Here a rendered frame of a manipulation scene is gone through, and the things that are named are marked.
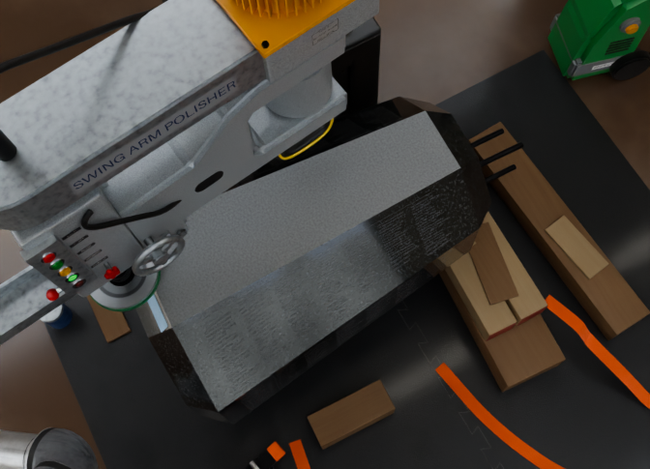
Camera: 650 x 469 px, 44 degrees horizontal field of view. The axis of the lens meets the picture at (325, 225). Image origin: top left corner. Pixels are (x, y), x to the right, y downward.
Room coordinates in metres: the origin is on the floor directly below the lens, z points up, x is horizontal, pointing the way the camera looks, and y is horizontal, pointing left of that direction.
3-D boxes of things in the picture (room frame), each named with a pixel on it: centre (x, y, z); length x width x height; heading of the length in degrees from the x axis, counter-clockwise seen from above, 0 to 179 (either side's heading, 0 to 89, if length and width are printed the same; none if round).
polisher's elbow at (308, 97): (1.08, 0.04, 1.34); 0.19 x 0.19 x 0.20
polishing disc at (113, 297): (0.75, 0.60, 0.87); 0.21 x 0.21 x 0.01
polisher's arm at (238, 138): (0.93, 0.26, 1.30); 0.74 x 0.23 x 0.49; 120
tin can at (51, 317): (0.88, 1.08, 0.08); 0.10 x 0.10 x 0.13
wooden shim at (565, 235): (0.90, -0.95, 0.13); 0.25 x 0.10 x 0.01; 31
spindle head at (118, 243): (0.79, 0.54, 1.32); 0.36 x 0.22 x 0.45; 120
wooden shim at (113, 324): (0.89, 0.90, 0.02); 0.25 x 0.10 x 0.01; 23
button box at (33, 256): (0.61, 0.61, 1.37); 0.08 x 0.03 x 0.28; 120
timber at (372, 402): (0.37, -0.02, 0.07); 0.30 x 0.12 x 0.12; 111
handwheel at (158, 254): (0.71, 0.44, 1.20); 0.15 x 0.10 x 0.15; 120
